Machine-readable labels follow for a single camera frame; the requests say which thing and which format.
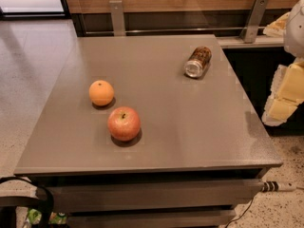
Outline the orange fruit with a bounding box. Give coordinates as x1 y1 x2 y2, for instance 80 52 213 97
89 80 114 106

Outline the red apple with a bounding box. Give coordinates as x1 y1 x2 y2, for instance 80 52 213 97
107 106 141 142

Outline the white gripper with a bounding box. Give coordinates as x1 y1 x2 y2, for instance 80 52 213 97
262 0 304 126

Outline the orange drink can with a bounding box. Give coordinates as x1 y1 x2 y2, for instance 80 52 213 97
183 47 212 79

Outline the left metal bracket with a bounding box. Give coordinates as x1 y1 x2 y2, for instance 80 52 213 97
109 0 126 37

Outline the green packet on floor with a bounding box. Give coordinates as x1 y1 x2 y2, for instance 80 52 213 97
25 209 67 228

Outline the grey table drawer frame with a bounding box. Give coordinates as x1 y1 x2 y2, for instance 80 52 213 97
36 171 262 228

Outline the striped cable plug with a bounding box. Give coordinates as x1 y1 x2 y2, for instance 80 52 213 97
261 180 296 192

